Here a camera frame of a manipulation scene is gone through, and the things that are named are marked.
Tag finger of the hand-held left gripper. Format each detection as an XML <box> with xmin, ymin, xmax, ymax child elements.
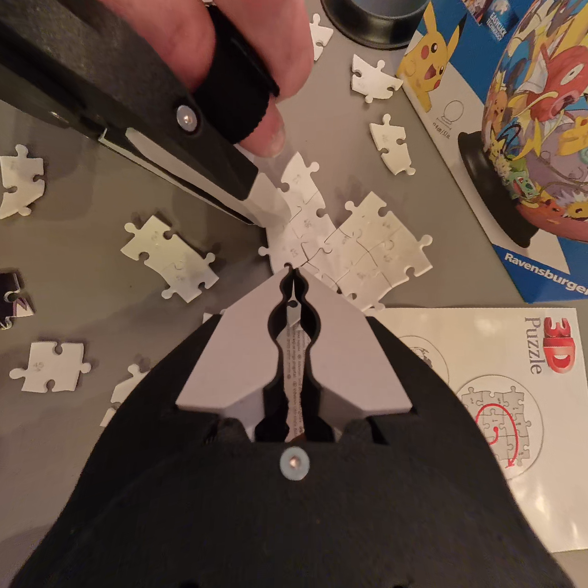
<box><xmin>96</xmin><ymin>129</ymin><xmax>258</xmax><ymax>227</ymax></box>
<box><xmin>124</xmin><ymin>128</ymin><xmax>293</xmax><ymax>229</ymax></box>

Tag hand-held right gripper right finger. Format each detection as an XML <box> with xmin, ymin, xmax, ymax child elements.
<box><xmin>295</xmin><ymin>267</ymin><xmax>413</xmax><ymax>442</ymax></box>

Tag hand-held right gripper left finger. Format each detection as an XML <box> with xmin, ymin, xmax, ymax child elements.
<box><xmin>175</xmin><ymin>266</ymin><xmax>296</xmax><ymax>440</ymax></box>

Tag assembled white puzzle ball section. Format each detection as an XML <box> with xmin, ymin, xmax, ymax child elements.
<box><xmin>258</xmin><ymin>152</ymin><xmax>433</xmax><ymax>313</ymax></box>

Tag white puzzle pieces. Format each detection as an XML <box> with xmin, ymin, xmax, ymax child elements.
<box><xmin>0</xmin><ymin>14</ymin><xmax>416</xmax><ymax>428</ymax></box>

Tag dark printed puzzle piece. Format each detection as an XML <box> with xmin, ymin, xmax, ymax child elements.
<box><xmin>0</xmin><ymin>271</ymin><xmax>35</xmax><ymax>331</ymax></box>

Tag black round puzzle stand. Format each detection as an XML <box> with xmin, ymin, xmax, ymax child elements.
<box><xmin>320</xmin><ymin>0</ymin><xmax>431</xmax><ymax>50</ymax></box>

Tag blue puzzle box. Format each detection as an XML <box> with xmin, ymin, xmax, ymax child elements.
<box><xmin>395</xmin><ymin>0</ymin><xmax>588</xmax><ymax>304</ymax></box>

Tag person's left hand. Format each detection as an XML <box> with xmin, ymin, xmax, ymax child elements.
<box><xmin>122</xmin><ymin>0</ymin><xmax>316</xmax><ymax>158</ymax></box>

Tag white instruction leaflet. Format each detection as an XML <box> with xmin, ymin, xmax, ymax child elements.
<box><xmin>276</xmin><ymin>307</ymin><xmax>588</xmax><ymax>553</ymax></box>

